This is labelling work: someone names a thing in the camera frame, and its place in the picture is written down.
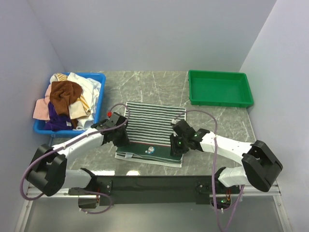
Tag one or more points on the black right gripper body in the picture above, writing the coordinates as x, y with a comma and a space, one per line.
179, 144

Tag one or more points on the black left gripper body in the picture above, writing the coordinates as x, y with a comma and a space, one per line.
121, 137

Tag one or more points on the green white striped towel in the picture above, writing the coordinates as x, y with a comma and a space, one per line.
149, 128

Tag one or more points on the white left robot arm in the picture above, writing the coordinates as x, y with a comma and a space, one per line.
49, 171

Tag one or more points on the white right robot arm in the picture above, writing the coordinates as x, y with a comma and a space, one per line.
259, 166

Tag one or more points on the cream yellow striped towel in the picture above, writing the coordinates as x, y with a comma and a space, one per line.
71, 95

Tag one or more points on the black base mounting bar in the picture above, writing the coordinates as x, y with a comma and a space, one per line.
139, 189

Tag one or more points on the purple towel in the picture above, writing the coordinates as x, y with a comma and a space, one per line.
57, 122

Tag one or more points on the green plastic tray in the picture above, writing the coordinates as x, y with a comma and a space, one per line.
226, 89

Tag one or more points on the brown towel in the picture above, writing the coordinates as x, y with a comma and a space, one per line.
64, 93

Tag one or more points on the blue plastic bin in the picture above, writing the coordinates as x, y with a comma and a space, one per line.
39, 124

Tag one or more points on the pink towel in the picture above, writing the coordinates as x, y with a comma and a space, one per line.
41, 111

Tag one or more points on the aluminium frame rail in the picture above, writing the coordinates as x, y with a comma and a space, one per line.
257, 211

